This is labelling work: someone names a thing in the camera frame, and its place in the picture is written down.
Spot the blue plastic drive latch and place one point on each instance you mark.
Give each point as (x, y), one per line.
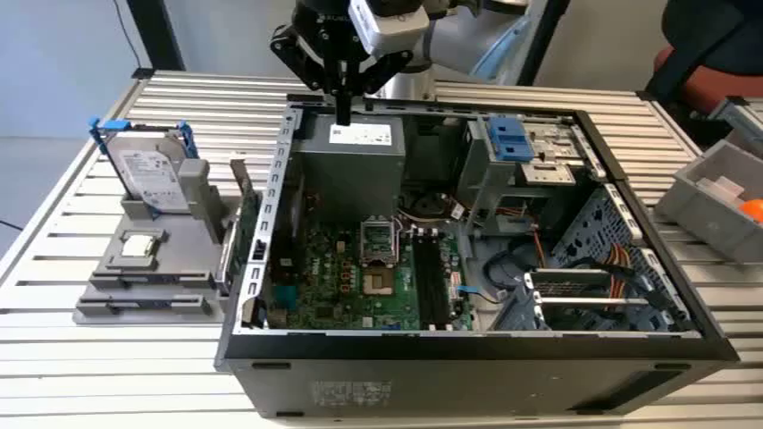
(508, 138)

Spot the metal disk bay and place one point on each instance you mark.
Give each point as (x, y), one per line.
(566, 279)

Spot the black vertical post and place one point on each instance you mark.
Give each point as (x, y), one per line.
(156, 36)
(539, 44)

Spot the blue RAM stick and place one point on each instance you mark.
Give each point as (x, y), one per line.
(148, 280)
(140, 305)

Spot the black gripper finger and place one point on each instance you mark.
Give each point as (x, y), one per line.
(298, 53)
(382, 71)

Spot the green graphics card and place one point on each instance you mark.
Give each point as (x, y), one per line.
(246, 223)

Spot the green motherboard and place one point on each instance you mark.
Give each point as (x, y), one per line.
(334, 304)

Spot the CPU socket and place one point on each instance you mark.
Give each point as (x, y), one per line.
(378, 281)

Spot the grey power supply unit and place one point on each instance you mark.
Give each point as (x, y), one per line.
(351, 179)

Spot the round black case speaker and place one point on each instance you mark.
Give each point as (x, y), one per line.
(490, 272)

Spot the grey plastic bin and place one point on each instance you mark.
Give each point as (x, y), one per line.
(703, 223)

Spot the red office chair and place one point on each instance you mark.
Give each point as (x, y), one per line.
(698, 89)

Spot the grey metal frame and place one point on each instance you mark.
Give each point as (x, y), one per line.
(739, 125)

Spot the metal drive cage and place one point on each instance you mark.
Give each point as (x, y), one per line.
(488, 192)

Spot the black open PC case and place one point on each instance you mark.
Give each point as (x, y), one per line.
(418, 384)

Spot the orange ball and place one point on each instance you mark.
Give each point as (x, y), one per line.
(753, 211)

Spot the silver CPU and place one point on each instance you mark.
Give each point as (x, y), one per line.
(138, 246)

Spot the person in dark clothes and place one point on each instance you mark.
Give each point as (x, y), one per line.
(727, 36)

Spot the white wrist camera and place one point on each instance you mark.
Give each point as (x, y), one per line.
(387, 27)

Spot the hard disk in blue carrier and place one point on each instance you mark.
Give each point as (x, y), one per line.
(146, 174)

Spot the pale small block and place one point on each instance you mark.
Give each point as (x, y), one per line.
(721, 185)

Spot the black RAM slot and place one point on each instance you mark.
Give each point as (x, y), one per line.
(443, 286)
(430, 286)
(436, 286)
(422, 286)

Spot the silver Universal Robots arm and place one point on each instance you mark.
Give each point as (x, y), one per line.
(452, 40)

